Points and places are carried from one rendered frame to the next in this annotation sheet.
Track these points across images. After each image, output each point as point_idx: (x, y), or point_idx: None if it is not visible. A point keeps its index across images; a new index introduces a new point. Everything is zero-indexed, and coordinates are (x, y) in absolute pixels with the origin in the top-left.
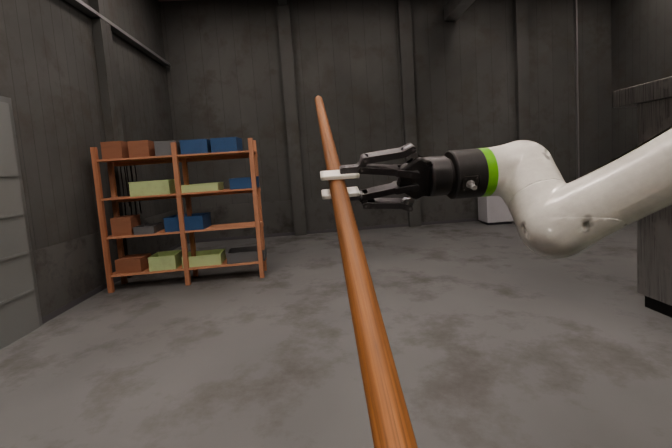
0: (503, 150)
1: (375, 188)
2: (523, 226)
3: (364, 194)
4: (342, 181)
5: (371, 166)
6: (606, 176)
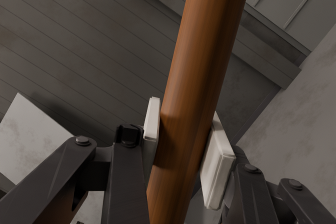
0: None
1: (235, 223)
2: None
3: (222, 217)
4: (152, 171)
5: (104, 199)
6: None
